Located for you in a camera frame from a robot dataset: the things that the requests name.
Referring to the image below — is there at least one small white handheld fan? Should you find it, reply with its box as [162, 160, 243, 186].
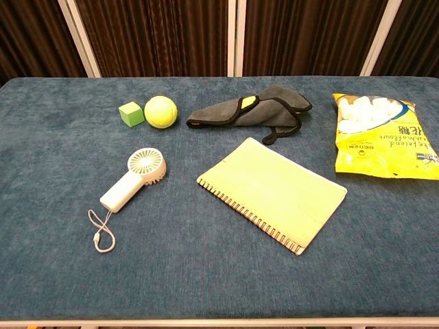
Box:
[87, 147, 168, 254]

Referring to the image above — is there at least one yellow spiral notebook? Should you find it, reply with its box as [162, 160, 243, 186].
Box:
[196, 136, 348, 256]

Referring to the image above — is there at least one black and yellow sleep mask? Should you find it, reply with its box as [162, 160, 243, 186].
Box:
[186, 84, 313, 145]

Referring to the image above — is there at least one yellow tennis ball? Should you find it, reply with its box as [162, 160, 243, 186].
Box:
[143, 95, 178, 130]

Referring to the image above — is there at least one green cube block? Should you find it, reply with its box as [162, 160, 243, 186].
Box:
[118, 101, 145, 127]

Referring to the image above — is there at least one blue table cover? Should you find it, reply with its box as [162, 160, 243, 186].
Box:
[0, 75, 439, 321]

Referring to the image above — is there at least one dark brown pleated curtain panel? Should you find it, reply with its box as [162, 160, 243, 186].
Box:
[372, 0, 439, 77]
[73, 0, 230, 78]
[0, 0, 88, 86]
[242, 0, 390, 77]

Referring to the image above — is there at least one yellow marshmallow bag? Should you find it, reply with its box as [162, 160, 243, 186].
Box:
[331, 92, 439, 181]

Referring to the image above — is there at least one white partition post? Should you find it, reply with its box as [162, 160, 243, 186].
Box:
[359, 0, 403, 77]
[57, 0, 101, 78]
[227, 0, 245, 77]

